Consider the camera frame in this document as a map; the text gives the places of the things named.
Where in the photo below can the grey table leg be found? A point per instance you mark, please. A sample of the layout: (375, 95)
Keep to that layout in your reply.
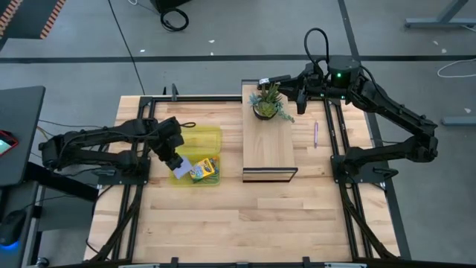
(439, 23)

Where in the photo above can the black equipment base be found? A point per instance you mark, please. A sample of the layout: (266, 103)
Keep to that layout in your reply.
(167, 4)

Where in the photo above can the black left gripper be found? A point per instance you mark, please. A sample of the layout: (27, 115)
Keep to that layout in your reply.
(167, 137)

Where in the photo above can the dark side desk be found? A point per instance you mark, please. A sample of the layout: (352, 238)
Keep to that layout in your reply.
(18, 111)

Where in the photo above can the black computer mouse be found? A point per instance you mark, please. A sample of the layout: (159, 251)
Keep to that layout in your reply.
(11, 227)

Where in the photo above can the purple pen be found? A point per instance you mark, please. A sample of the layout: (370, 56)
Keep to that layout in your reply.
(316, 134)

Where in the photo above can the black mat orange striped edge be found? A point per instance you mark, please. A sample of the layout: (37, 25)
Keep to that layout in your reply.
(29, 18)

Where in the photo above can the wooden shelf riser black frame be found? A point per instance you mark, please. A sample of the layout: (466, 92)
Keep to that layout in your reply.
(267, 145)

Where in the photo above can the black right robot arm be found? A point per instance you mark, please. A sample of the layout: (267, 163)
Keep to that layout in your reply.
(390, 108)

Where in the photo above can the yellow transparent pencil case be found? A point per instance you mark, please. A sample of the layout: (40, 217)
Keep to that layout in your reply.
(202, 139)

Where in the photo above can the white notepad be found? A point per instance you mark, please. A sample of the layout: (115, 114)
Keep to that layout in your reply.
(183, 171)

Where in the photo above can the black table frame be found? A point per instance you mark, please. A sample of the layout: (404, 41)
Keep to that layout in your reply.
(201, 99)

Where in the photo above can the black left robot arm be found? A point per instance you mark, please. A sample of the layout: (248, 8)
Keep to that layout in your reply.
(93, 134)

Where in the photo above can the black device with white label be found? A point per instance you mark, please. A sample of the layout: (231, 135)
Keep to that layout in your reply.
(273, 79)

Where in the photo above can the green yellow crayon box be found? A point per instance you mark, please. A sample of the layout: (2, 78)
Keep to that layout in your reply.
(204, 169)

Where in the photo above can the phone in red case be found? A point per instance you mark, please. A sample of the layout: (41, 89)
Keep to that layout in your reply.
(5, 145)

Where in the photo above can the potted succulent plant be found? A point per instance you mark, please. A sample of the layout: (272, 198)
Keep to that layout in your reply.
(266, 108)

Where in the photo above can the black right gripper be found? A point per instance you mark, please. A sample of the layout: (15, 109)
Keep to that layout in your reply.
(314, 83)

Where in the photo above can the grey table foot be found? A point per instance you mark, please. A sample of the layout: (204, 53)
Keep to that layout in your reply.
(461, 121)

